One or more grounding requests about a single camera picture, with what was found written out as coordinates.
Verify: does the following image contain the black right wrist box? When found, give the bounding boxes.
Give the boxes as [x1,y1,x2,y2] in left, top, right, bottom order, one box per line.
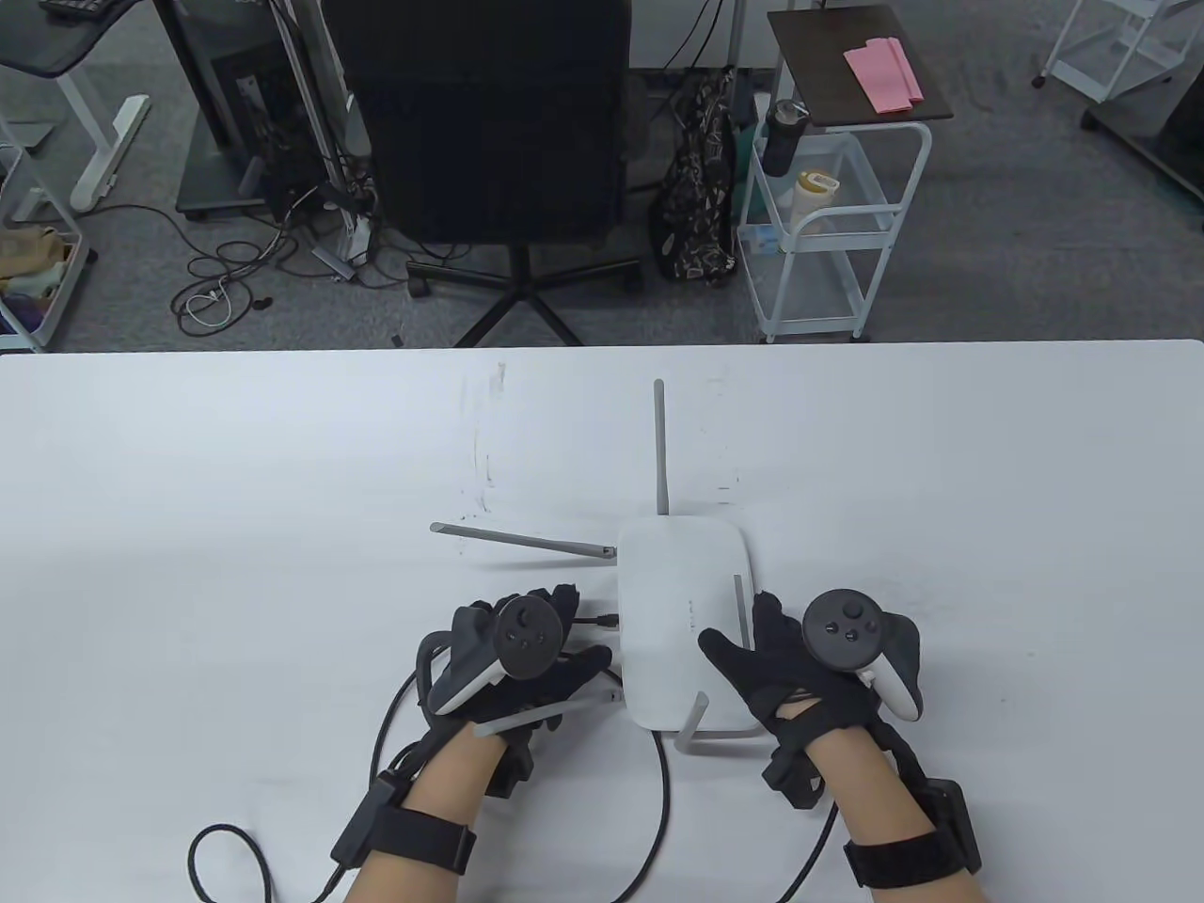
[927,781,984,876]

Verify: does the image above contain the grey desk white leg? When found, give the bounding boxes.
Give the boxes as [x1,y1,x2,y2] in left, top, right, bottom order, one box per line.
[0,0,153,213]

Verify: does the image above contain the black patterned bag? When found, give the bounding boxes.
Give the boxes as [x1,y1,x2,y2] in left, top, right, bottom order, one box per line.
[649,66,739,288]

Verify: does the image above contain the white rolling cart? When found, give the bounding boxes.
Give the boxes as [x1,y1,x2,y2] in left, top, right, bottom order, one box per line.
[737,89,934,344]

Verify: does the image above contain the tangle of black floor cables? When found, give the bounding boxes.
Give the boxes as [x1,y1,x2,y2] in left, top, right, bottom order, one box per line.
[169,202,415,335]

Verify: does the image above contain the pink cloth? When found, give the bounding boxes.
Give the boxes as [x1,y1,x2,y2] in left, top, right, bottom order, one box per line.
[843,38,925,116]

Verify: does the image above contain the white wire frame cart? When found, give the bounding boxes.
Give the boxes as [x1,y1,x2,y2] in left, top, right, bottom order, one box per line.
[1032,0,1196,104]

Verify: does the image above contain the person's right forearm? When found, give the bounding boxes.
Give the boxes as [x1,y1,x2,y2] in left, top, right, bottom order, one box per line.
[809,724,989,903]

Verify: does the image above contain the person's right hand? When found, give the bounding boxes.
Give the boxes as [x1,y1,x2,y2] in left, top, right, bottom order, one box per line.
[698,591,890,753]

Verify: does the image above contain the white jar yellow lid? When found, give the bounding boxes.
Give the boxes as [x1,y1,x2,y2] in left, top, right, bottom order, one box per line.
[793,169,841,227]

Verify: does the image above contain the black ethernet cable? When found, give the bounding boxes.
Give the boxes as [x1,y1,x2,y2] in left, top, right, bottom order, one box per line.
[572,613,673,903]

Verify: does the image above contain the black wrist box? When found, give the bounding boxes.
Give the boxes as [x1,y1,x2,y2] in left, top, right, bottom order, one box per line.
[927,781,984,876]
[331,771,410,871]

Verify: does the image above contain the white router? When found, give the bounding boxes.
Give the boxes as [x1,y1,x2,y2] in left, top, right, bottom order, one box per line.
[431,379,765,753]

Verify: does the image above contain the black left wrist strap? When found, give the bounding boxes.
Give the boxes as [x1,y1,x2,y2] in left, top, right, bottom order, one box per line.
[362,804,476,876]

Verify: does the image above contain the black wrist strap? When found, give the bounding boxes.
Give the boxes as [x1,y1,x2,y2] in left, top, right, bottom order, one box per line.
[362,804,476,876]
[842,818,984,890]

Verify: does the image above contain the person's left forearm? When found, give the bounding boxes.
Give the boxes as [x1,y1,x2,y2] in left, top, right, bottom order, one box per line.
[343,724,514,903]

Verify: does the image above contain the black right camera cable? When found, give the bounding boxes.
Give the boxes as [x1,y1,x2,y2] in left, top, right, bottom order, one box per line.
[779,804,840,903]

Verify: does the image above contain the black right wrist strap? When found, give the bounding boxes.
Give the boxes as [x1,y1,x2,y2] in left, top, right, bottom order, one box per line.
[842,818,984,890]

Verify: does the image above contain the grey white hand controller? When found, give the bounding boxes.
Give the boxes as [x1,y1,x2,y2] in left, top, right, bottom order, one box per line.
[419,594,562,716]
[802,590,927,723]

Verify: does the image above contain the black computer cabinet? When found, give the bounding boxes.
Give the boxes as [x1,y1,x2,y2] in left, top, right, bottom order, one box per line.
[153,0,377,224]

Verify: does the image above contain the black looped cable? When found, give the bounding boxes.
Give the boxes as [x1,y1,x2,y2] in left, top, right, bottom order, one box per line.
[186,824,344,903]

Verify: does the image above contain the dark brown board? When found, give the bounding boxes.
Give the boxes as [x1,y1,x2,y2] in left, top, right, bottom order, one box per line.
[767,5,954,130]

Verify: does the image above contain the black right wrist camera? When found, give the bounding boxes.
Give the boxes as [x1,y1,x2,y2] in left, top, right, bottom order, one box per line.
[762,724,829,815]

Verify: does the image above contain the black platform base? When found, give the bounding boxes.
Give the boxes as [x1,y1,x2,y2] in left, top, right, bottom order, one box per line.
[1082,80,1204,236]

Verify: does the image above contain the black office chair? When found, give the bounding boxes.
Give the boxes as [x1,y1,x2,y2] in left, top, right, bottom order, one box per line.
[323,0,645,349]

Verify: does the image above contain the grey white right hand controller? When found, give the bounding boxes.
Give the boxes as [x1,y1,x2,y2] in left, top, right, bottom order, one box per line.
[802,590,927,723]

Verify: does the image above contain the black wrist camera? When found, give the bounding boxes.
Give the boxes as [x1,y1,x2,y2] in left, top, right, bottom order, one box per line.
[762,724,829,815]
[484,729,537,800]

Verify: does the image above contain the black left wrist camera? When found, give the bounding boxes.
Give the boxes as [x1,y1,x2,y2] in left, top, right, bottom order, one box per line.
[484,729,537,800]

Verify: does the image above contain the beige cloth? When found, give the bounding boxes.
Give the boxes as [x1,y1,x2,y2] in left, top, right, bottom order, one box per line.
[0,224,78,281]

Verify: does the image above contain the black water bottle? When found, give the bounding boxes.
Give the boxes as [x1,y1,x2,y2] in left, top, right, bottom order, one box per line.
[760,97,810,178]

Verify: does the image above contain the white mesh storage cart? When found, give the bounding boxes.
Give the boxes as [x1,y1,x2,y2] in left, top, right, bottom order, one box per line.
[0,113,97,354]

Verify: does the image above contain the black left wrist box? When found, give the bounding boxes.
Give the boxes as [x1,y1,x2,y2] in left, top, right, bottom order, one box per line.
[331,771,410,871]

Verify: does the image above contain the grey white left hand controller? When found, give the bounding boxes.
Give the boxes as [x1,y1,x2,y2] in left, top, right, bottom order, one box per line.
[419,594,562,716]

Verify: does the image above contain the black left glove cable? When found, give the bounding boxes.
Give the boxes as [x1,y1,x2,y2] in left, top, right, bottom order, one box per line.
[372,658,443,782]

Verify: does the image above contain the person's left hand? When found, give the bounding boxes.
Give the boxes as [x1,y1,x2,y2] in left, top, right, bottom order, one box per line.
[437,583,614,744]

